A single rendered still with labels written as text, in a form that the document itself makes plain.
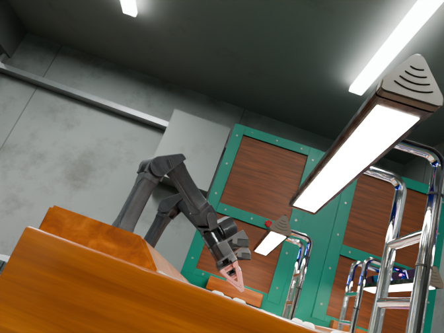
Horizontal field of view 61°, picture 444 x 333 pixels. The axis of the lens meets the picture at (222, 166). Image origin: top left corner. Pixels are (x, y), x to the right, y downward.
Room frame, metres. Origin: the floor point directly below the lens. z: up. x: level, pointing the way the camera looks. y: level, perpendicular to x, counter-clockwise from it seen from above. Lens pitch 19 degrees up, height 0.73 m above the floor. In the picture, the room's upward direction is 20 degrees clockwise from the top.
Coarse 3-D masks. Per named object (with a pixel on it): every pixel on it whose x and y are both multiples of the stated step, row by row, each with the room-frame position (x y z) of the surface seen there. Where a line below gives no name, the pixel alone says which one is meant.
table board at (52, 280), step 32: (32, 256) 0.35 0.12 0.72; (64, 256) 0.34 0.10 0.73; (96, 256) 0.34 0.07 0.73; (0, 288) 0.35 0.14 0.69; (32, 288) 0.34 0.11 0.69; (64, 288) 0.34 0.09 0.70; (96, 288) 0.34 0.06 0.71; (128, 288) 0.34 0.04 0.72; (160, 288) 0.33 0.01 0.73; (192, 288) 0.33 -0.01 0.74; (0, 320) 0.35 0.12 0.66; (32, 320) 0.34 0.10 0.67; (64, 320) 0.34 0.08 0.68; (96, 320) 0.34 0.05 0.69; (128, 320) 0.34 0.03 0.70; (160, 320) 0.33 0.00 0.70; (192, 320) 0.33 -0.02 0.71; (224, 320) 0.33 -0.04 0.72; (256, 320) 0.33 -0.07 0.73; (288, 320) 0.33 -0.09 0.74
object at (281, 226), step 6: (282, 216) 1.36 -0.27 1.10; (276, 222) 1.37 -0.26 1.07; (282, 222) 1.36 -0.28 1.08; (288, 222) 1.36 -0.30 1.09; (270, 228) 1.37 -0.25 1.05; (276, 228) 1.37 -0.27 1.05; (282, 228) 1.36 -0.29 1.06; (288, 228) 1.36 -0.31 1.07; (264, 234) 1.53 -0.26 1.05; (282, 234) 1.37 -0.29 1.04; (288, 234) 1.36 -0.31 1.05; (282, 240) 1.48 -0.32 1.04; (258, 246) 1.80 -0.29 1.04; (276, 246) 1.64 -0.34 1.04; (258, 252) 1.96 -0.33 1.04; (270, 252) 1.85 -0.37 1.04
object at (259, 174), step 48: (240, 144) 2.18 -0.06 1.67; (288, 144) 2.14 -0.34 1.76; (240, 192) 2.17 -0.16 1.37; (288, 192) 2.15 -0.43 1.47; (384, 192) 2.10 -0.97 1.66; (192, 240) 2.17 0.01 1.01; (336, 240) 2.10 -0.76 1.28; (384, 240) 2.09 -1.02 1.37; (288, 288) 2.13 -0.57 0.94; (336, 288) 2.11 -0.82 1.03
